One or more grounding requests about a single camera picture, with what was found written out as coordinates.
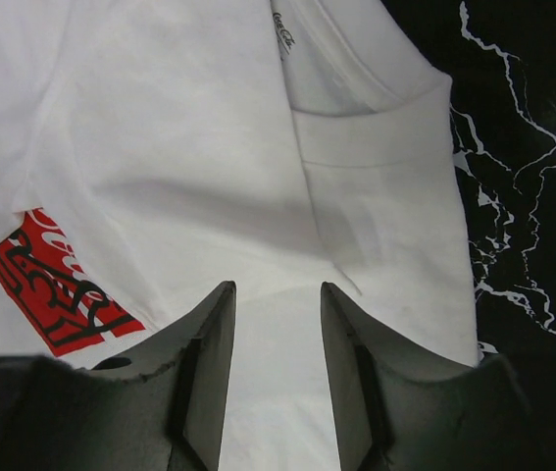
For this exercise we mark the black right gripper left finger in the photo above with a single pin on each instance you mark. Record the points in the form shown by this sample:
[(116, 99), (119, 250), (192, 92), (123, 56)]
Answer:
[(159, 405)]

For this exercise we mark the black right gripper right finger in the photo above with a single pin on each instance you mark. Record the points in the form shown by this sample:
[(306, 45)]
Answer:
[(399, 406)]

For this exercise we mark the white Coca-Cola t-shirt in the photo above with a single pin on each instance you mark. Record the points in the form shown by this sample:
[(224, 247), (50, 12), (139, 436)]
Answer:
[(150, 150)]

